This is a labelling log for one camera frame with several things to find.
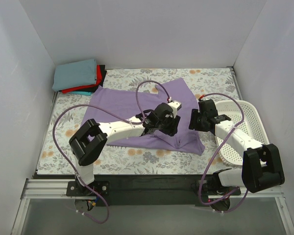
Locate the purple t shirt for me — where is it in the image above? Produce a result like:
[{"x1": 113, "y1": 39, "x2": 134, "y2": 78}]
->
[{"x1": 82, "y1": 78, "x2": 205, "y2": 155}]

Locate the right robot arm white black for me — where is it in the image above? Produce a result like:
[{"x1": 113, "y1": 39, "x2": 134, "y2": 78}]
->
[{"x1": 189, "y1": 99, "x2": 285, "y2": 195}]

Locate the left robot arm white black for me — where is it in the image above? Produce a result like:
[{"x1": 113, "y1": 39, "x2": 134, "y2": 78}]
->
[{"x1": 69, "y1": 100, "x2": 182, "y2": 196}]

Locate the white plastic basket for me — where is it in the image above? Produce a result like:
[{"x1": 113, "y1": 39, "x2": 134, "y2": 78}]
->
[{"x1": 215, "y1": 100, "x2": 270, "y2": 167}]

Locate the folded red t shirt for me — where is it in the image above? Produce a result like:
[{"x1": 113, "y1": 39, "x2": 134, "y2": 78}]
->
[{"x1": 61, "y1": 72, "x2": 97, "y2": 94}]

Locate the folded teal t shirt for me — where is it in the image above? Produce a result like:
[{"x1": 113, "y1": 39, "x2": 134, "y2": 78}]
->
[{"x1": 72, "y1": 91, "x2": 93, "y2": 96}]

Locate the folded grey-blue t shirt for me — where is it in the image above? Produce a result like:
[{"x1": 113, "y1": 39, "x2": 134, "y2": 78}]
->
[{"x1": 52, "y1": 59, "x2": 97, "y2": 92}]

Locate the floral table cloth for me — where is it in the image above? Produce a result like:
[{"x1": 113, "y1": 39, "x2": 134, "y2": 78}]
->
[{"x1": 36, "y1": 68, "x2": 240, "y2": 175}]

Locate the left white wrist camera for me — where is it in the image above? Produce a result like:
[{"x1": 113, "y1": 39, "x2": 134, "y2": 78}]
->
[{"x1": 167, "y1": 100, "x2": 182, "y2": 117}]

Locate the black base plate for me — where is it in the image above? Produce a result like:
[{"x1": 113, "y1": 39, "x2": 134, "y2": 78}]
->
[{"x1": 66, "y1": 174, "x2": 243, "y2": 208}]

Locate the aluminium frame rail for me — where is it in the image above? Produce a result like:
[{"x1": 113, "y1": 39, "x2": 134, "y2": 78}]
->
[{"x1": 12, "y1": 176, "x2": 294, "y2": 235}]

